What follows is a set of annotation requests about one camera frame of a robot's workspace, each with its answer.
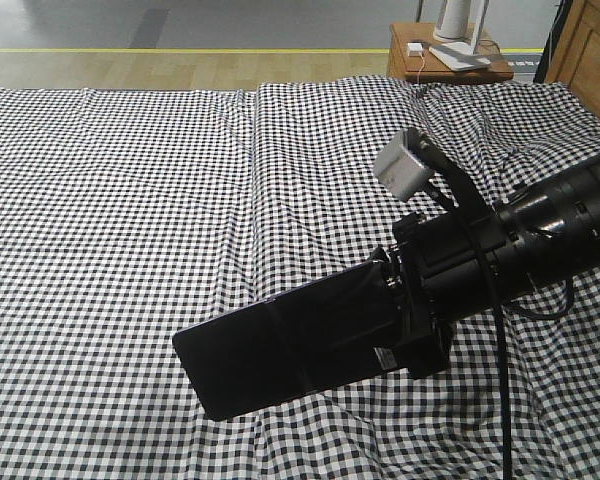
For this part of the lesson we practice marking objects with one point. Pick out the white charger block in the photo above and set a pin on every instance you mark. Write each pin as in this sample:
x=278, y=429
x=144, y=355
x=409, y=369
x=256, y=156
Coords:
x=415, y=49

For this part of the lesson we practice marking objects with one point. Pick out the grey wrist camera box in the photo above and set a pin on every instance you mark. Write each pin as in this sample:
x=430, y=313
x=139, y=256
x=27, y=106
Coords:
x=398, y=168

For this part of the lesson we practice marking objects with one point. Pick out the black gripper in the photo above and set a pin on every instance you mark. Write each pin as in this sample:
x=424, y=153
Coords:
x=450, y=267

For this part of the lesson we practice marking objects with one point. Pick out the black smartphone with pink frame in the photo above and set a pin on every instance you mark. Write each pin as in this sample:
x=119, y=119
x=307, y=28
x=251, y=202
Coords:
x=325, y=334

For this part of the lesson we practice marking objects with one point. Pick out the wooden nightstand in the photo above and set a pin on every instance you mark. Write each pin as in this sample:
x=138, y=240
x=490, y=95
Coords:
x=429, y=69

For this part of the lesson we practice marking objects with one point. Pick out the black white checkered bed sheet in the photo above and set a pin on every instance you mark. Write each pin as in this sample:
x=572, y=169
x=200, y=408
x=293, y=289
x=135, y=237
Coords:
x=126, y=216

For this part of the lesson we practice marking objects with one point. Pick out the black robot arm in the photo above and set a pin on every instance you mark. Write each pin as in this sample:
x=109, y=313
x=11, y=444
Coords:
x=544, y=233

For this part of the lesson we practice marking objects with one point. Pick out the wooden headboard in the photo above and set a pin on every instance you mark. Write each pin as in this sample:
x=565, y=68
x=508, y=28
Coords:
x=576, y=61

